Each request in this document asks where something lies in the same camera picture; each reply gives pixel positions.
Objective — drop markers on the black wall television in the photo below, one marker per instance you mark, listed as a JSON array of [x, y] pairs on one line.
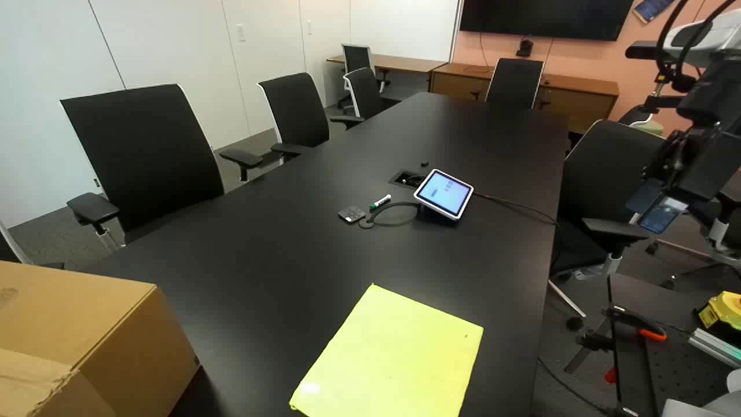
[[546, 18]]

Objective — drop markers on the tablet on black stand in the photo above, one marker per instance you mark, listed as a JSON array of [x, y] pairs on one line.
[[443, 192]]

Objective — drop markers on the small black remote device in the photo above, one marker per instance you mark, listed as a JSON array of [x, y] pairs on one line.
[[350, 214]]

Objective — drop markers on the black tripod stand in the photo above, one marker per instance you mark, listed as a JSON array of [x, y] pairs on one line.
[[615, 349]]

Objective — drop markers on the yellow cloth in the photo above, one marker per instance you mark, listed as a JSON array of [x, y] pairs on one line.
[[389, 356]]

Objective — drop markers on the brown cardboard box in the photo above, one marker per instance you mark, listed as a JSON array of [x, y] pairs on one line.
[[77, 338]]

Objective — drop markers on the wooden side desk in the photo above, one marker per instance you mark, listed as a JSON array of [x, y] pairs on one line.
[[401, 64]]

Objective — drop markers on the wooden credenza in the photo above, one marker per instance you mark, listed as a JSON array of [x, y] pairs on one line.
[[571, 88]]

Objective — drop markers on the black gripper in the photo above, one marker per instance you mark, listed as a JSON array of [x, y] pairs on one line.
[[714, 94]]

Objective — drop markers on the white capped marker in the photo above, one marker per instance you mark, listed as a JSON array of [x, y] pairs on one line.
[[381, 203]]

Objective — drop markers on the black office chair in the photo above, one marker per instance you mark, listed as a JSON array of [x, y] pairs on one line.
[[297, 108], [146, 151], [610, 176], [516, 81], [358, 56]]

